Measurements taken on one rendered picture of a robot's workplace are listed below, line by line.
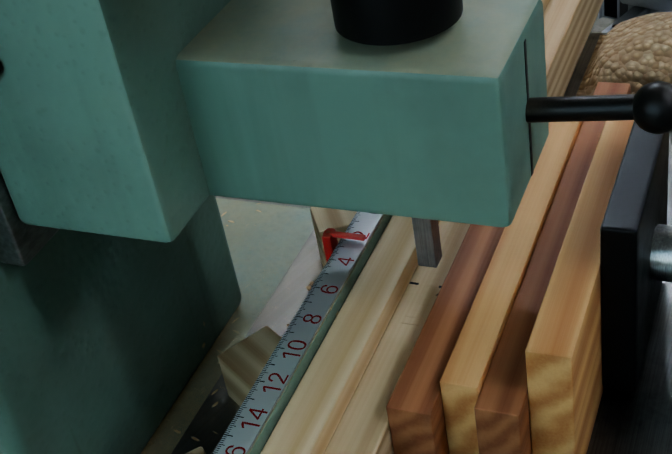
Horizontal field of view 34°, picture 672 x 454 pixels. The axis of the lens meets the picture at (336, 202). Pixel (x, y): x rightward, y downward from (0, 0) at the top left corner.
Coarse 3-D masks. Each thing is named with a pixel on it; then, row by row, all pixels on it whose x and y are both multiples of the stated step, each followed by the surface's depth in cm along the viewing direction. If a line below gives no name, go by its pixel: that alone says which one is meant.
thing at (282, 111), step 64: (256, 0) 47; (320, 0) 46; (512, 0) 44; (192, 64) 44; (256, 64) 43; (320, 64) 42; (384, 64) 41; (448, 64) 40; (512, 64) 40; (192, 128) 46; (256, 128) 44; (320, 128) 43; (384, 128) 42; (448, 128) 41; (512, 128) 41; (256, 192) 47; (320, 192) 45; (384, 192) 44; (448, 192) 43; (512, 192) 42
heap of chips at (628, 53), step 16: (640, 16) 71; (656, 16) 69; (608, 32) 72; (624, 32) 70; (640, 32) 68; (656, 32) 67; (608, 48) 69; (624, 48) 68; (640, 48) 67; (656, 48) 67; (592, 64) 71; (608, 64) 68; (624, 64) 67; (640, 64) 67; (656, 64) 66; (592, 80) 69; (608, 80) 68; (624, 80) 67; (640, 80) 67; (656, 80) 66
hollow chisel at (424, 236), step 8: (416, 224) 48; (424, 224) 48; (432, 224) 48; (416, 232) 49; (424, 232) 48; (432, 232) 48; (416, 240) 49; (424, 240) 49; (432, 240) 49; (416, 248) 49; (424, 248) 49; (432, 248) 49; (440, 248) 50; (424, 256) 49; (432, 256) 49; (440, 256) 50; (424, 264) 50; (432, 264) 49
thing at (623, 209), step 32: (640, 128) 48; (640, 160) 46; (640, 192) 44; (608, 224) 43; (640, 224) 43; (608, 256) 44; (640, 256) 44; (608, 288) 44; (640, 288) 45; (608, 320) 45; (640, 320) 46; (608, 352) 47; (640, 352) 47; (608, 384) 48
